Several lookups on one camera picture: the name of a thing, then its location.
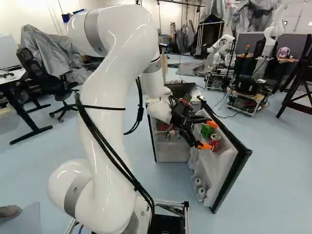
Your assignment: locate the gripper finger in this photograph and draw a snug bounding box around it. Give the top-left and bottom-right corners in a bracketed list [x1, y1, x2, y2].
[186, 115, 219, 129]
[179, 127, 213, 150]

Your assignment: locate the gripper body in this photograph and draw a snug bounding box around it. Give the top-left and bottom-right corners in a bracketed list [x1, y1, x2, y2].
[170, 100, 193, 130]

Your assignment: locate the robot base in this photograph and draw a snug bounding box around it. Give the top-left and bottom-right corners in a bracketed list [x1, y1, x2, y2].
[65, 199, 191, 234]

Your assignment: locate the green drink can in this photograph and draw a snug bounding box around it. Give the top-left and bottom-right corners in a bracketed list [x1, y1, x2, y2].
[201, 123, 212, 140]

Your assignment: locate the small silver fridge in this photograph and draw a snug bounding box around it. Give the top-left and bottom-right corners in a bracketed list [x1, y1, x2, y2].
[145, 82, 204, 163]

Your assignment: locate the open fridge door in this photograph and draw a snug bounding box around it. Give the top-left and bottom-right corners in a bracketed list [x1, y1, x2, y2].
[187, 95, 253, 215]

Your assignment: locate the wheeled equipment cart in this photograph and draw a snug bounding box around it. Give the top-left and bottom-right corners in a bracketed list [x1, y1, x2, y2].
[226, 74, 273, 116]

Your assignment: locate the white robot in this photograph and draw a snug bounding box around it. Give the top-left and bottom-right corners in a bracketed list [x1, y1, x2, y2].
[206, 34, 236, 92]

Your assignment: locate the black office chair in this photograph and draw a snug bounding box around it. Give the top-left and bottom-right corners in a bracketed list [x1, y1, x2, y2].
[16, 47, 80, 123]

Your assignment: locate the grey cover sheet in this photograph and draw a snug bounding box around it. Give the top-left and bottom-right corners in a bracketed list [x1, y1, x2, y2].
[20, 24, 98, 81]

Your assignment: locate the white desk with black legs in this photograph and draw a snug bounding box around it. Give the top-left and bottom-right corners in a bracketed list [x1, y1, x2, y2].
[0, 68, 54, 145]

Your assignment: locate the dark wooden frame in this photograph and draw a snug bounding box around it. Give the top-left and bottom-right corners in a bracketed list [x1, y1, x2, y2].
[276, 34, 312, 119]

